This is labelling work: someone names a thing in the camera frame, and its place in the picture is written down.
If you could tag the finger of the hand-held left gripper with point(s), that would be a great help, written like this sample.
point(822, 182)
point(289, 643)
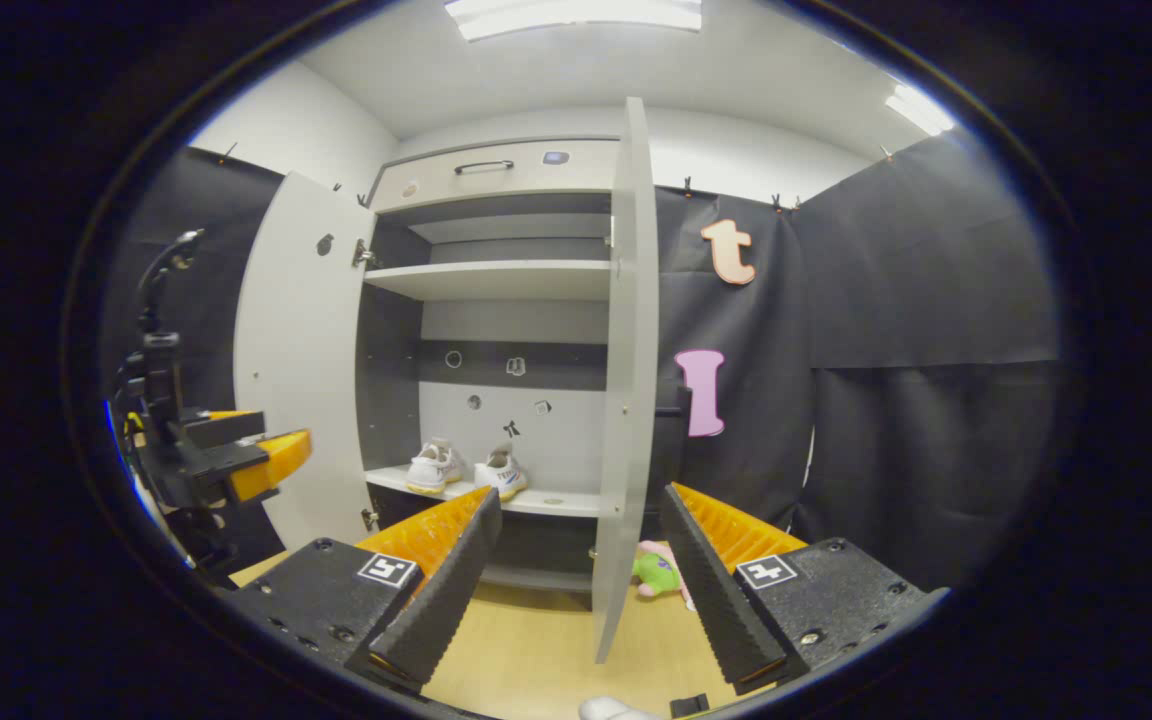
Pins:
point(221, 430)
point(226, 462)

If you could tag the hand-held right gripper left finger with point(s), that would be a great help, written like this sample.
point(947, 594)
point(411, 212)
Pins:
point(456, 580)

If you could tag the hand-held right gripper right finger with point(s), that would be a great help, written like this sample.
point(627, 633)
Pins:
point(711, 590)

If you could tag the grey shoe cabinet door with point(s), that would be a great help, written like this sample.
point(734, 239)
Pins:
point(296, 350)
point(631, 350)

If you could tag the white canvas shoe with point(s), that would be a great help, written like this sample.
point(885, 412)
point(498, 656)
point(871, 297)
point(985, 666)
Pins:
point(501, 472)
point(434, 466)

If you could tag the grey shoe cabinet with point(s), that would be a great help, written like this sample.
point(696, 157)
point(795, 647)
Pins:
point(386, 380)

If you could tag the metal door hinge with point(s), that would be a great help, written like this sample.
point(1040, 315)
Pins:
point(369, 518)
point(364, 254)

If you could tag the white cabinet shelf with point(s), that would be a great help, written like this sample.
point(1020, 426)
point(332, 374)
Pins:
point(556, 503)
point(496, 280)

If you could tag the grey cabinet drawer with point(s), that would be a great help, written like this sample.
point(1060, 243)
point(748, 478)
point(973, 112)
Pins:
point(576, 175)

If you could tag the green pink plush toy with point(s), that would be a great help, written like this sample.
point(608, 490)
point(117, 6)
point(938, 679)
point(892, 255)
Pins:
point(658, 572)

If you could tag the black backdrop cloth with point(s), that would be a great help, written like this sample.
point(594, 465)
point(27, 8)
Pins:
point(916, 350)

